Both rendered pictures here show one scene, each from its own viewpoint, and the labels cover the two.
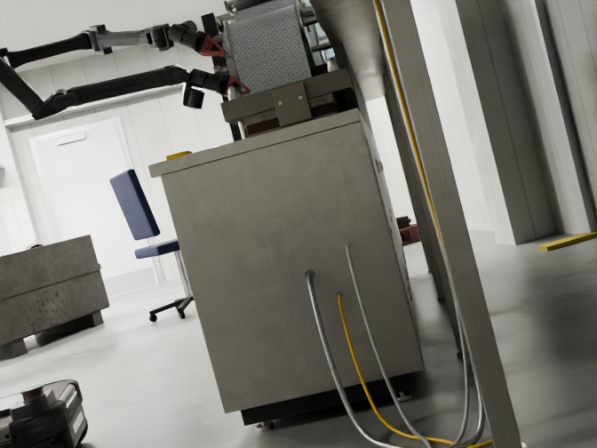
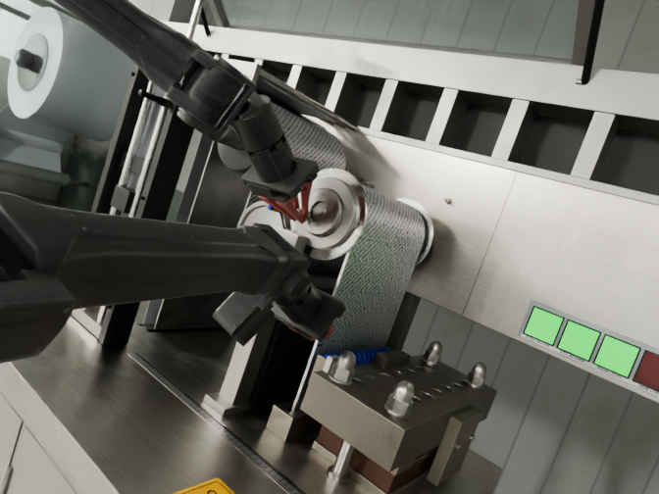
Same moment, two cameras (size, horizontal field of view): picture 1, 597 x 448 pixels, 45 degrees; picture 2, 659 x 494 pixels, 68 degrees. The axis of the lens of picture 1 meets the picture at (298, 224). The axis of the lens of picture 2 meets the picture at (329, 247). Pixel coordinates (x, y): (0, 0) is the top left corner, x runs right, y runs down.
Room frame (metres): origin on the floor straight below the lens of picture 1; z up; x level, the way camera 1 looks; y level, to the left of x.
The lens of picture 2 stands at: (2.13, 0.75, 1.28)
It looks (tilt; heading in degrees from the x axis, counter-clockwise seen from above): 6 degrees down; 297
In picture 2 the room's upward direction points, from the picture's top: 19 degrees clockwise
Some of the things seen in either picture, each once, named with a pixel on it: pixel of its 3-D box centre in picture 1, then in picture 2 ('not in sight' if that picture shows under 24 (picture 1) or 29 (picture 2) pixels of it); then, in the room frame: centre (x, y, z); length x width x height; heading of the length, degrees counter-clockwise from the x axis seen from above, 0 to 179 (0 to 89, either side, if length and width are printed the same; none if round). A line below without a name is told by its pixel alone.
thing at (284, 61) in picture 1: (274, 71); (366, 311); (2.43, -0.05, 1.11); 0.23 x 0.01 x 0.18; 82
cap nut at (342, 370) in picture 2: not in sight; (344, 365); (2.38, 0.09, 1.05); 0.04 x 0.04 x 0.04
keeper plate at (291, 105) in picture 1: (291, 104); (457, 445); (2.21, -0.07, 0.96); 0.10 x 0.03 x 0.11; 82
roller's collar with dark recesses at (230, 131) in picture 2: not in sight; (230, 128); (2.75, 0.05, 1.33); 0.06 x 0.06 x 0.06; 82
